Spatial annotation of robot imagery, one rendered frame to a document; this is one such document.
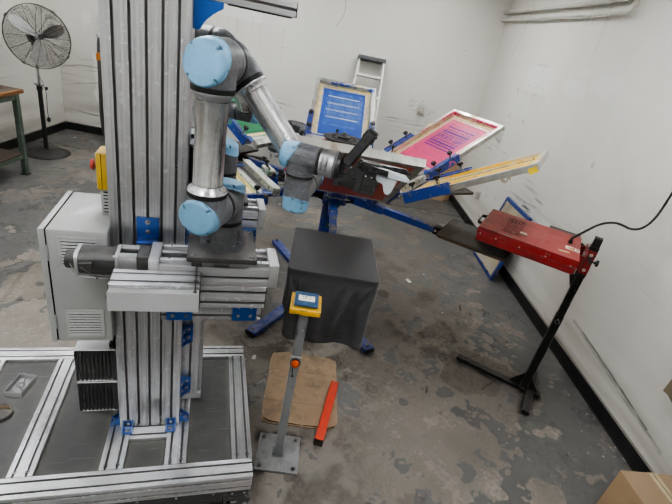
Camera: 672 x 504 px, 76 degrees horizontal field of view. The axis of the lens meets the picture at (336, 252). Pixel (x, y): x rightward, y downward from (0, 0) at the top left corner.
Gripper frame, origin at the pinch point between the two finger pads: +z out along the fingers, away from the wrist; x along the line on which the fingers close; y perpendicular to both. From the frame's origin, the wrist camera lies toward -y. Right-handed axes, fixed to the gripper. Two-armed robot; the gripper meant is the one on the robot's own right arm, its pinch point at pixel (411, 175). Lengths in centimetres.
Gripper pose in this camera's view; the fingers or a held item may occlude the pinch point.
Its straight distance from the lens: 116.7
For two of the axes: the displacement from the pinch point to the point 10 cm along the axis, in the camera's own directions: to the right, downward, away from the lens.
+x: -1.8, 2.9, -9.4
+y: -2.1, 9.2, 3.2
